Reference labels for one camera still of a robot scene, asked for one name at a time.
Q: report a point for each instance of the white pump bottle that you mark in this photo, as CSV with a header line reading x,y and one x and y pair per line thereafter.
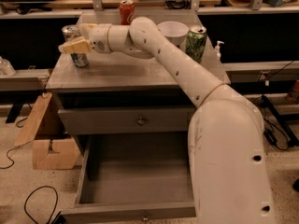
x,y
218,49

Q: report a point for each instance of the open grey middle drawer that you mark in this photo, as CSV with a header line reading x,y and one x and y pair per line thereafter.
x,y
133,176

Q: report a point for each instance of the wooden block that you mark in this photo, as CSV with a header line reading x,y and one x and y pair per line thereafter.
x,y
57,154

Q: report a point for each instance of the green soda can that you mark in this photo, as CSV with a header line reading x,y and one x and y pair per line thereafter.
x,y
196,42

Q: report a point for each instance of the orange bottle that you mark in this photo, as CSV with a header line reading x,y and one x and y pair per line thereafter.
x,y
293,94

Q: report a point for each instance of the clear plastic object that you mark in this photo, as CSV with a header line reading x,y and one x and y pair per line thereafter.
x,y
6,69

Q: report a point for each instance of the silver blue redbull can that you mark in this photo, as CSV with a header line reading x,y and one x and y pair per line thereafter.
x,y
71,32

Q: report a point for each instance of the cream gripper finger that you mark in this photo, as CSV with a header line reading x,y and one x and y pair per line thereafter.
x,y
87,30
77,45

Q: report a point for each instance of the white bowl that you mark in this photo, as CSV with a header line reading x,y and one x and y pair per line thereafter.
x,y
174,31

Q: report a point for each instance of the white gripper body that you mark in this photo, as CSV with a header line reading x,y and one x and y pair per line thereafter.
x,y
99,37

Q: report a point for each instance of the grey drawer cabinet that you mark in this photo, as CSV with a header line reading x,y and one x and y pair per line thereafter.
x,y
116,80

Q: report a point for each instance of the grey top drawer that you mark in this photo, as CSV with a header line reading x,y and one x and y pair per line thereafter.
x,y
126,120

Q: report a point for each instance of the wooden plank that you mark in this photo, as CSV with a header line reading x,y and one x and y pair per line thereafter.
x,y
31,125

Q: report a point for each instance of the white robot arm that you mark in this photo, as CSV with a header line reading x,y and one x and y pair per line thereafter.
x,y
230,183

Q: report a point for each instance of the orange soda can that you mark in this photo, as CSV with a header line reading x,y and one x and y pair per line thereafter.
x,y
127,11

